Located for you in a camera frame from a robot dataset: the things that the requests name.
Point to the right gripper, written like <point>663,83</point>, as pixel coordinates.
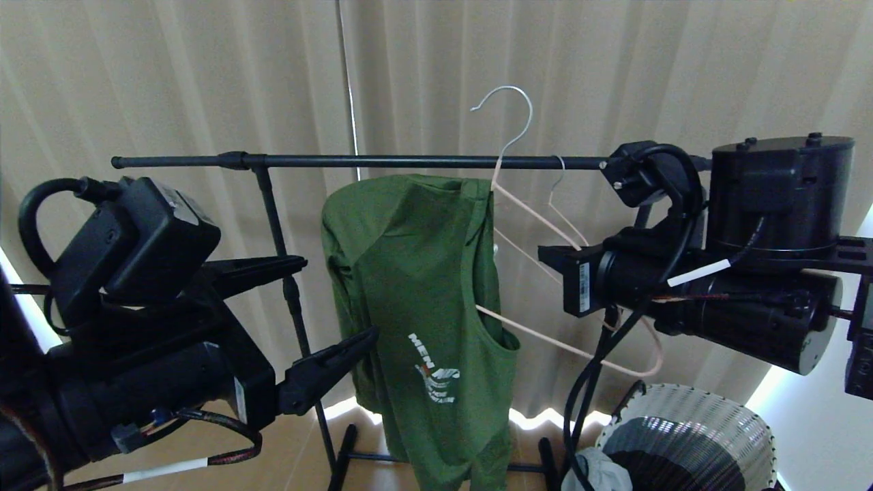
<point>750,320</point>

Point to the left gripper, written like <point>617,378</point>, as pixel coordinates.
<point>157,382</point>

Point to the green sleeveless shirt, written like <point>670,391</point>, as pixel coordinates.
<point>423,286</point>

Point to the pink clothes hanger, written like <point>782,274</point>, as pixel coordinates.
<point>580,351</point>
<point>571,229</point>

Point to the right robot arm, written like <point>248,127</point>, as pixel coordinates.
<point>777,198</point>

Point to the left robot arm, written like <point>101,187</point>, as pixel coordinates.
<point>17,436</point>

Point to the white laundry basket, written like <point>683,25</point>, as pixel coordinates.
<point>709,409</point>

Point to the black clothes rack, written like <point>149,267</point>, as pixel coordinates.
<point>409,161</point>

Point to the pale grey garment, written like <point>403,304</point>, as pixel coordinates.
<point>603,474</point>

